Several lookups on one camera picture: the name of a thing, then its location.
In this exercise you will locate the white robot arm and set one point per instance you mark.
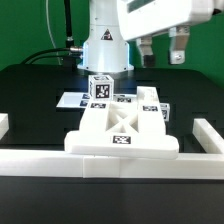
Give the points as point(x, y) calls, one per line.
point(114, 23)

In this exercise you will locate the black cable thick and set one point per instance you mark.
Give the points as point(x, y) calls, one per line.
point(59, 53)

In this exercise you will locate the white U-shaped obstacle fence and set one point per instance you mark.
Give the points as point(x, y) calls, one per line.
point(209, 165)

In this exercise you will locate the white block at left edge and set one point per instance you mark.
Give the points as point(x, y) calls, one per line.
point(4, 124)

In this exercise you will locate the white sheet with tags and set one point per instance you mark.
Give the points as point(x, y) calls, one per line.
point(73, 100)

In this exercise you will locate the white chair back frame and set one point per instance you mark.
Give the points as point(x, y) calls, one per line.
point(134, 129)

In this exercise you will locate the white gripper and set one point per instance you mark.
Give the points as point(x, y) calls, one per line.
point(139, 18)

